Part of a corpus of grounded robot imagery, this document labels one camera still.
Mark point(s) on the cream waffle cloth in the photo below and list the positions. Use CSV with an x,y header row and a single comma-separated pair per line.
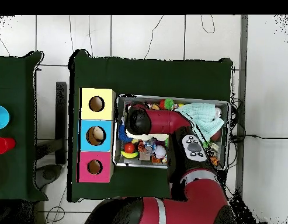
x,y
155,137

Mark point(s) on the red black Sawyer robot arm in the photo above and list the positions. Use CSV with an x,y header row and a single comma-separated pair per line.
x,y
199,198

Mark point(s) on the wooden box with three holes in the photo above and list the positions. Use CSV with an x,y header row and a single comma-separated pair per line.
x,y
85,112

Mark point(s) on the shallow metal mesh bin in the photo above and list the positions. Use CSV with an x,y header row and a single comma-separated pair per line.
x,y
121,161

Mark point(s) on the small green spiky toy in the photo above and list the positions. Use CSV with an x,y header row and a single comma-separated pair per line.
x,y
169,103

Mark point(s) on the dark green tablecloth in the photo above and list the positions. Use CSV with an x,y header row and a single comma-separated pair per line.
x,y
146,77

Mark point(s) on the blue spiky ball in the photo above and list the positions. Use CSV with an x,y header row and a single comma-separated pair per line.
x,y
122,136

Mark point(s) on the red ball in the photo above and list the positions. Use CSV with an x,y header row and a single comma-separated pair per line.
x,y
129,148

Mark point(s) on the white baseball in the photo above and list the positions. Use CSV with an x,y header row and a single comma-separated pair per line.
x,y
159,151

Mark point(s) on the toy banana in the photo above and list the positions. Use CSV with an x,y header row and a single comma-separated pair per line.
x,y
129,155

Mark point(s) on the mint green waffle cloth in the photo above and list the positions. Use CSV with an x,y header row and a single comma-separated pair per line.
x,y
204,114

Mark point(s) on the grey rounded base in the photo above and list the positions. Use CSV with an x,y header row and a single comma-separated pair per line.
x,y
49,175

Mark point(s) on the blue cup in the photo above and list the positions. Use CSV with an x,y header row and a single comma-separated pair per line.
x,y
1,117

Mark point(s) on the red cup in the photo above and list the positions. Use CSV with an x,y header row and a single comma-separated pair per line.
x,y
3,145

